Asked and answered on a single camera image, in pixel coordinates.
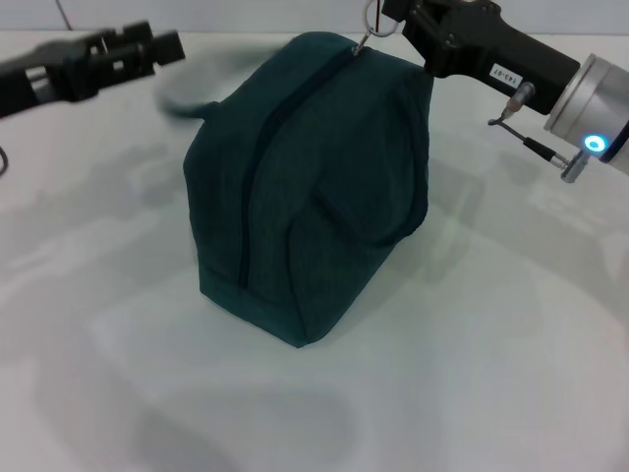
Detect teal insulated lunch bag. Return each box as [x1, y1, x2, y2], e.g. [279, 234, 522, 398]
[155, 0, 434, 351]

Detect right arm cable with plug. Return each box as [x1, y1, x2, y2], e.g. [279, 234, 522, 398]
[487, 82, 597, 184]

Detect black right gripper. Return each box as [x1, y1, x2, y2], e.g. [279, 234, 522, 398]
[380, 0, 582, 118]

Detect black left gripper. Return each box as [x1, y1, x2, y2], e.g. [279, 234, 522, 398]
[0, 19, 188, 120]

